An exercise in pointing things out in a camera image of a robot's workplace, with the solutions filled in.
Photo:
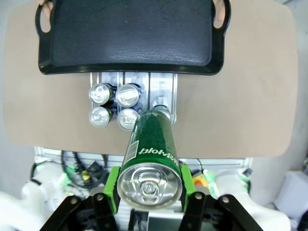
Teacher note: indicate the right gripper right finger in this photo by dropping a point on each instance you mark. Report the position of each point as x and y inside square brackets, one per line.
[216, 214]

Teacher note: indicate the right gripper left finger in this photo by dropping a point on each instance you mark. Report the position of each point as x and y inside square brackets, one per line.
[79, 211]

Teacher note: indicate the green Chilsung cider can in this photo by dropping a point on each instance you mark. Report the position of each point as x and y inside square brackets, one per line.
[160, 107]
[149, 144]

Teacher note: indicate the blue Pocari Sweat can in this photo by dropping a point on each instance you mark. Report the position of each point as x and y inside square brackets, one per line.
[126, 119]
[127, 95]

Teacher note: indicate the black serving tray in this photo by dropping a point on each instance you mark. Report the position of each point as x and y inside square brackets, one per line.
[132, 36]

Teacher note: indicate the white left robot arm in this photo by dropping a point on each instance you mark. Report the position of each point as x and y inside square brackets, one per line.
[31, 192]

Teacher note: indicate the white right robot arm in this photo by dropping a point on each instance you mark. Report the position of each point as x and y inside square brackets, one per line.
[240, 204]

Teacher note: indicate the person's left hand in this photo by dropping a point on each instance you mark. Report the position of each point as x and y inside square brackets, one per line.
[219, 10]

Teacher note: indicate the person's right hand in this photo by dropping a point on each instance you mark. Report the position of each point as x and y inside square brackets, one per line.
[47, 8]

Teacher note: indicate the yellow red emergency stop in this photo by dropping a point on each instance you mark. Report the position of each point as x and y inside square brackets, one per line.
[199, 179]

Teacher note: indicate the white box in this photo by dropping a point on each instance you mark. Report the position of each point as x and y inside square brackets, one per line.
[293, 190]

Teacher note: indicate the black Pepsi can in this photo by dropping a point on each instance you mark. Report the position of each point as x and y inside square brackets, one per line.
[98, 117]
[99, 93]

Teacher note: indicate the white can dispenser rack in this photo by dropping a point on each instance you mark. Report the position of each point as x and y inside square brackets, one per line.
[161, 84]

